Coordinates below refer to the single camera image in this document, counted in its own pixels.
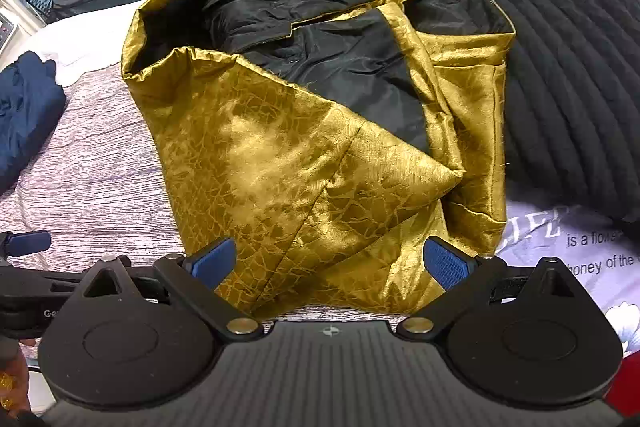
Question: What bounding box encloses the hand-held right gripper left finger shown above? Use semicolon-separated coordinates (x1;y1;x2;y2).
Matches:
75;238;265;342

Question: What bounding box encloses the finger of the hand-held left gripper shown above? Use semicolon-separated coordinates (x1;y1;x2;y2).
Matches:
0;230;53;258

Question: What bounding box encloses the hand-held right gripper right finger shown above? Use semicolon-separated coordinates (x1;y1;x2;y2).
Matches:
396;236;583;340

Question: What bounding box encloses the gold jacket with black lining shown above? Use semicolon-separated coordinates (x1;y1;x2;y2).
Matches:
120;0;517;315

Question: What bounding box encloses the mauve striped blanket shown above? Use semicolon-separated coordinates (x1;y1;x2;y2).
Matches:
0;67;281;323

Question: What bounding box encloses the navy blue padded jacket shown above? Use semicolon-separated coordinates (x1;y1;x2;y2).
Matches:
0;51;67;198

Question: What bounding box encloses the red cloth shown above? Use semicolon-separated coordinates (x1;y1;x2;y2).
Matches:
602;357;640;418

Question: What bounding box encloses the black ribbed knit garment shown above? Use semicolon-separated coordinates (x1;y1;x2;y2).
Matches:
452;0;640;223

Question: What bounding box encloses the white appliance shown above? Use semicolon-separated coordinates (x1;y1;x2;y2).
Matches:
0;0;48;52

